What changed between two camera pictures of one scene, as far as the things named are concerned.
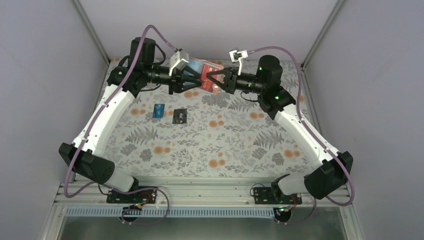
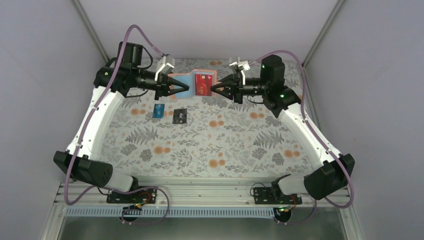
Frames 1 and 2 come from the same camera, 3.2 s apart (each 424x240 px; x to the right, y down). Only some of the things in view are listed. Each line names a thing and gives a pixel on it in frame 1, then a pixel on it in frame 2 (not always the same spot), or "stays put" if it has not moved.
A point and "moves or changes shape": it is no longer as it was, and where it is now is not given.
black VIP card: x=179 y=116 stays put
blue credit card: x=158 y=111 stays put
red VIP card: x=206 y=84 moves or changes shape
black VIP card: x=179 y=116 stays put
